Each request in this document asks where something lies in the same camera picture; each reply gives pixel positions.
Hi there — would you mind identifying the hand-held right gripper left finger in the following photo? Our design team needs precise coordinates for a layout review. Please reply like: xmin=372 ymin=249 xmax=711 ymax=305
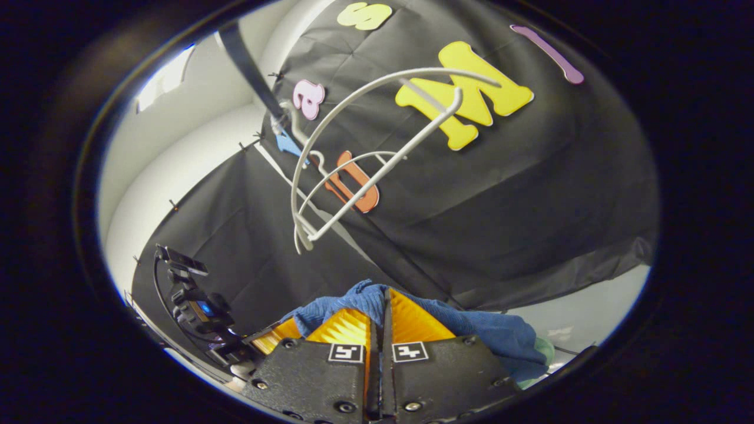
xmin=243 ymin=306 xmax=375 ymax=422

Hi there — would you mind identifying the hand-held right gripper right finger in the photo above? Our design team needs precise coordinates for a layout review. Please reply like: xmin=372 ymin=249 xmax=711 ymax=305
xmin=382 ymin=287 xmax=522 ymax=422

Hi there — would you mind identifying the blue jacket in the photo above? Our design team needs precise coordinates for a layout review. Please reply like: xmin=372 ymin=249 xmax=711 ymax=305
xmin=280 ymin=279 xmax=550 ymax=383

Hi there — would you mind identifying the white plastic hanger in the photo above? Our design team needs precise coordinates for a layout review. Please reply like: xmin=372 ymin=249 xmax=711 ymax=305
xmin=297 ymin=149 xmax=410 ymax=221

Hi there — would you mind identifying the white hanger with taped hook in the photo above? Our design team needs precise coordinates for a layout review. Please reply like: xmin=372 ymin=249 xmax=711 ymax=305
xmin=271 ymin=67 xmax=502 ymax=255

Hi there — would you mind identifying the black clothes rack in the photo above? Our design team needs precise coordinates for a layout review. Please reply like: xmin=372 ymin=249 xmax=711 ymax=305
xmin=217 ymin=21 xmax=289 ymax=121

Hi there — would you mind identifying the row of black cloth clips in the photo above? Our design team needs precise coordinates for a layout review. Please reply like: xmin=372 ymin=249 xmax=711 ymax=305
xmin=133 ymin=71 xmax=280 ymax=266

